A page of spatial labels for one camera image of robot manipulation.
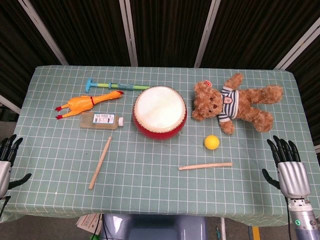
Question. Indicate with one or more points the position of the clear plastic bottle white cap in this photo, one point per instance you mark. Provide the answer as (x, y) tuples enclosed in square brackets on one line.
[(100, 121)]

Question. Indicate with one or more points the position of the green checked tablecloth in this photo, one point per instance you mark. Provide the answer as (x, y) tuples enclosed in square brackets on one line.
[(150, 180)]

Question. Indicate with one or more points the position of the wooden drumstick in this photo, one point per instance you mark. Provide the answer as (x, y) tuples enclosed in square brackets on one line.
[(205, 166), (100, 163)]

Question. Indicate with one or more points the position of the yellow floor object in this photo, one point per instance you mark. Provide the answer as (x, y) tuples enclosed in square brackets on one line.
[(256, 233)]

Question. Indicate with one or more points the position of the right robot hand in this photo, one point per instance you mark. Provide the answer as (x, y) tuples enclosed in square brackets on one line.
[(292, 177)]

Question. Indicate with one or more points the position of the yellow foam ball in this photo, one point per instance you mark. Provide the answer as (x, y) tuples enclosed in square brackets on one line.
[(211, 142)]

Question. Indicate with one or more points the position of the orange rubber chicken toy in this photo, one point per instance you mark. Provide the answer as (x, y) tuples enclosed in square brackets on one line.
[(80, 103)]

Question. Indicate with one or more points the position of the white table leg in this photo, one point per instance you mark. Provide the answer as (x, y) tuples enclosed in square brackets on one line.
[(223, 228)]

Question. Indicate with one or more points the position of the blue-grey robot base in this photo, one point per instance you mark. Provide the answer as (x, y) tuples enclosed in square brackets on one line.
[(155, 227)]

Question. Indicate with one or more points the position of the blue green water pump toy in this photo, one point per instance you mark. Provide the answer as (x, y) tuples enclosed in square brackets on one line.
[(120, 85)]

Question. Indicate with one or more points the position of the brown teddy bear striped shirt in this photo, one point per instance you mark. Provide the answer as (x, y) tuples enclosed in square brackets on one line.
[(230, 102)]

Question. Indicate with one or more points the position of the white printed cardboard box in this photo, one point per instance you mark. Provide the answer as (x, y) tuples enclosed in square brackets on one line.
[(87, 223)]

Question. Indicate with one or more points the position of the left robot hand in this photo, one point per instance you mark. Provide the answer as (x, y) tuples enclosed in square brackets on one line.
[(4, 172)]

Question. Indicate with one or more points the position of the white partition post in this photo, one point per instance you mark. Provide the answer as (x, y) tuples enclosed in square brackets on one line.
[(44, 32), (207, 32), (300, 45), (128, 32), (10, 105)]

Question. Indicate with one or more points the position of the red drum with white skin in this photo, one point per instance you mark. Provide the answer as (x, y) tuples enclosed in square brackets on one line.
[(160, 110)]

